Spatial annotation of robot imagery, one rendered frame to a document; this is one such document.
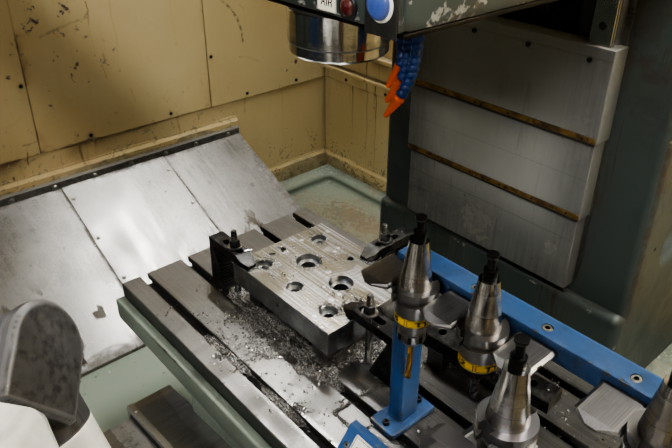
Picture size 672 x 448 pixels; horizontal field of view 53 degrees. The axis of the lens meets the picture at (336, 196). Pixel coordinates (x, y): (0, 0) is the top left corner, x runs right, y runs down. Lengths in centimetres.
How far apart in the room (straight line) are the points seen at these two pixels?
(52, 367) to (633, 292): 112
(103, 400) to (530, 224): 102
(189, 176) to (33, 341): 145
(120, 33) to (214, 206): 55
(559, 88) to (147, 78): 120
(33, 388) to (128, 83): 144
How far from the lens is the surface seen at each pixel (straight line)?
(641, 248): 142
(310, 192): 245
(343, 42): 99
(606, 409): 79
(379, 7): 68
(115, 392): 167
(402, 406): 112
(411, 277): 87
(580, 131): 134
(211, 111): 221
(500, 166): 148
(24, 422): 62
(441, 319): 86
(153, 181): 208
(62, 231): 196
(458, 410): 119
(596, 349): 85
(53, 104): 197
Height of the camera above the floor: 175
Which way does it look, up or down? 29 degrees down
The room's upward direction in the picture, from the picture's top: straight up
